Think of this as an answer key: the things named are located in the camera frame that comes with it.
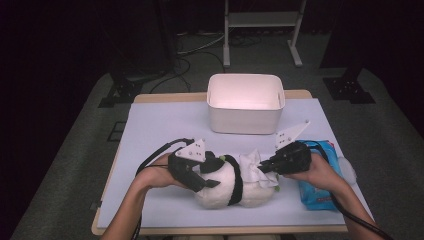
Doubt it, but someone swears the person's right hand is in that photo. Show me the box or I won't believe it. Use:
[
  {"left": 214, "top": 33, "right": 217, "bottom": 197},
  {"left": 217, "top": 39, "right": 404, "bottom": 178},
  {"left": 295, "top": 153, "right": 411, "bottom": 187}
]
[{"left": 285, "top": 152, "right": 348, "bottom": 194}]

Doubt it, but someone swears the panda plush toy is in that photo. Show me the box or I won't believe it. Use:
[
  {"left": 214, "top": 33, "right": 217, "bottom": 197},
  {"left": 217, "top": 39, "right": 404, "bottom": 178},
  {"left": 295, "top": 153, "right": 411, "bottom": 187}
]
[{"left": 194, "top": 150, "right": 282, "bottom": 211}]

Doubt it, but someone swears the black stand with splayed base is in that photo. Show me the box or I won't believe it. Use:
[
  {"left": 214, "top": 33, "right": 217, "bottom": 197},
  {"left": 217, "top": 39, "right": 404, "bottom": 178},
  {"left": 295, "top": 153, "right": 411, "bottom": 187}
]
[{"left": 98, "top": 0, "right": 178, "bottom": 108}]

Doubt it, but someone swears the pale lilac table mat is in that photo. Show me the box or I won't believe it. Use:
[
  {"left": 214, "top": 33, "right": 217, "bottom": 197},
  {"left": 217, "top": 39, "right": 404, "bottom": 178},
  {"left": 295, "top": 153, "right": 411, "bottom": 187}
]
[{"left": 97, "top": 98, "right": 374, "bottom": 229}]

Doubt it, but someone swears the black floor cable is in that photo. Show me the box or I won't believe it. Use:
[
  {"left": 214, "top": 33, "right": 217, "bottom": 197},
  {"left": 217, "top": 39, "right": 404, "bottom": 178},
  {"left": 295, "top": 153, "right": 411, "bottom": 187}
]
[{"left": 149, "top": 49, "right": 228, "bottom": 94}]

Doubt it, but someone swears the hand-held gripper cable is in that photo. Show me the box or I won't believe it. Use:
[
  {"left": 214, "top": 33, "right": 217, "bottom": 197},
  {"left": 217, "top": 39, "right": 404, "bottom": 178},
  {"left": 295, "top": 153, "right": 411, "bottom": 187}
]
[
  {"left": 299, "top": 140, "right": 395, "bottom": 240},
  {"left": 131, "top": 137, "right": 195, "bottom": 240}
]

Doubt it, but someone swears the left hand-held gripper cable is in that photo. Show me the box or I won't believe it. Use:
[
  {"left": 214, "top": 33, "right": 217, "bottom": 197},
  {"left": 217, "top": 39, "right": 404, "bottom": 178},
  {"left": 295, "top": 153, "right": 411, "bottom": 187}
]
[{"left": 131, "top": 137, "right": 195, "bottom": 240}]

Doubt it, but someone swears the white wet wipe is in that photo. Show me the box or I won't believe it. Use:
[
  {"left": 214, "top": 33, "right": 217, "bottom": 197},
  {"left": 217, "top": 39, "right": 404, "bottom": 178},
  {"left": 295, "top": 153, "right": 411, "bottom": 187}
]
[{"left": 238, "top": 148, "right": 280, "bottom": 189}]

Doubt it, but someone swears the white floor cable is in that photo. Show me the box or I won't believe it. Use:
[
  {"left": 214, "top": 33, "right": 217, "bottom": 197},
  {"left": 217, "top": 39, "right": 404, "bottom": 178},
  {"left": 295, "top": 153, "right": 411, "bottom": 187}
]
[{"left": 176, "top": 30, "right": 231, "bottom": 56}]

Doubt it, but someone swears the white plastic bin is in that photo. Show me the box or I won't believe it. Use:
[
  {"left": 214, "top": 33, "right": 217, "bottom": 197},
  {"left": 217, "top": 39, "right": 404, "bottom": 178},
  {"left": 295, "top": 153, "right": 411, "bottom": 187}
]
[{"left": 206, "top": 73, "right": 286, "bottom": 136}]

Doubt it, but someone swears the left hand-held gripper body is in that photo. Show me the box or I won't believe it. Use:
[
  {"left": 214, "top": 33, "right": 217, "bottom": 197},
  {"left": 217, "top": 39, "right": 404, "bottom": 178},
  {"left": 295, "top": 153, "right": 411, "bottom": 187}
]
[{"left": 167, "top": 138, "right": 207, "bottom": 194}]

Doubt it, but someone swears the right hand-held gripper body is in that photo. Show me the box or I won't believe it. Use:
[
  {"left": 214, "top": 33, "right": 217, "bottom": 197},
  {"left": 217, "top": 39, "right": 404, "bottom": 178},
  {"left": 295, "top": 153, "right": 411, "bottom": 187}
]
[{"left": 273, "top": 120, "right": 313, "bottom": 176}]

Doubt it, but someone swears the white metal stand frame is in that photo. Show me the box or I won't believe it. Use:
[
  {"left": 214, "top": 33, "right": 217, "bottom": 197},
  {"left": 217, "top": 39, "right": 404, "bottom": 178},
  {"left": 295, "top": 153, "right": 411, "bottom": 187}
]
[{"left": 222, "top": 0, "right": 308, "bottom": 69}]

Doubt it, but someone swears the blue wet wipe packet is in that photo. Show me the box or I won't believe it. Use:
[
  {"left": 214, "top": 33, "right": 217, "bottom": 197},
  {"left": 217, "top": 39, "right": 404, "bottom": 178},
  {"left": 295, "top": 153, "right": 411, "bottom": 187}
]
[{"left": 294, "top": 139, "right": 357, "bottom": 211}]

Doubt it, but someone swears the black stand with flat base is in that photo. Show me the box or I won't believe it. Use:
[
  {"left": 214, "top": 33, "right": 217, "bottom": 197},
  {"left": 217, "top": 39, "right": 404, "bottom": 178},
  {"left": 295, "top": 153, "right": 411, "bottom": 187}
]
[{"left": 319, "top": 0, "right": 376, "bottom": 104}]

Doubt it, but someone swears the right hand-held gripper cable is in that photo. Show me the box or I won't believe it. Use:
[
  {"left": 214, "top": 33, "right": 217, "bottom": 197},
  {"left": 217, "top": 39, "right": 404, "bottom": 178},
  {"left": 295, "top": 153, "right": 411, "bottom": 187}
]
[{"left": 299, "top": 140, "right": 395, "bottom": 240}]

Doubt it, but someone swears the person's left hand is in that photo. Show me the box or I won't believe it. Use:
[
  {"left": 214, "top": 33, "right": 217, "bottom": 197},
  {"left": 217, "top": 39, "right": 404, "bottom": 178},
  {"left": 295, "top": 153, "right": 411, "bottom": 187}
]
[{"left": 135, "top": 153, "right": 190, "bottom": 193}]

